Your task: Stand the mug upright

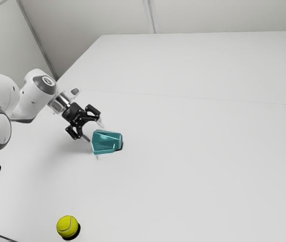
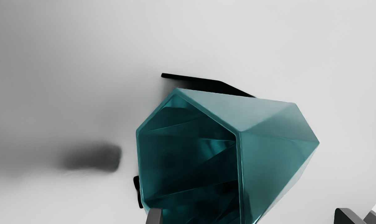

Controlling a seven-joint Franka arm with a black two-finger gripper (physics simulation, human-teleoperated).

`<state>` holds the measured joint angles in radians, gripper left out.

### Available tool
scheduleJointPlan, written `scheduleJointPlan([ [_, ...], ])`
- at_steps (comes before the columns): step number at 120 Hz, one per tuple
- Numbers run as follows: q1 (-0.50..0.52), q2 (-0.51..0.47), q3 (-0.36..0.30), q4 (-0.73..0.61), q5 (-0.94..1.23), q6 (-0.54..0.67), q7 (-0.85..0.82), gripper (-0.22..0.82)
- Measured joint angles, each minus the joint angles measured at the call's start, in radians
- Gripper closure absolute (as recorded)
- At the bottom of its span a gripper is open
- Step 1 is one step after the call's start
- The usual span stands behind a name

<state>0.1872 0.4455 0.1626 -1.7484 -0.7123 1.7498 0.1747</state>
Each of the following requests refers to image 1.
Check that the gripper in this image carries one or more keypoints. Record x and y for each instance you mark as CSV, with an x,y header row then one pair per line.
x,y
74,115

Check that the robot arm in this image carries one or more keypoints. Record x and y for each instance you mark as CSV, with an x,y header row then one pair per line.
x,y
29,100

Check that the teal faceted mug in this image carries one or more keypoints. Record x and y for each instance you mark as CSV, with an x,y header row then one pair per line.
x,y
106,142

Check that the yellow tennis ball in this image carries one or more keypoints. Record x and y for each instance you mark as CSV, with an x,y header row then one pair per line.
x,y
67,224

